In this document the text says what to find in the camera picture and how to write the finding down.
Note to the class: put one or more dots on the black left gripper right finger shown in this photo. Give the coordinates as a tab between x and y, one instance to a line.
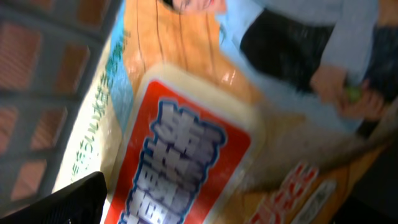
374	198

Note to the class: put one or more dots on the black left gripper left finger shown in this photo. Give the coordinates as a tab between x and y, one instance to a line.
81	202

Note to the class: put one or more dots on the orange snack bag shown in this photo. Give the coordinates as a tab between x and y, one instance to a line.
177	129

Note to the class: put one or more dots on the grey plastic basket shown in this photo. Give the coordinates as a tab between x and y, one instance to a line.
38	98

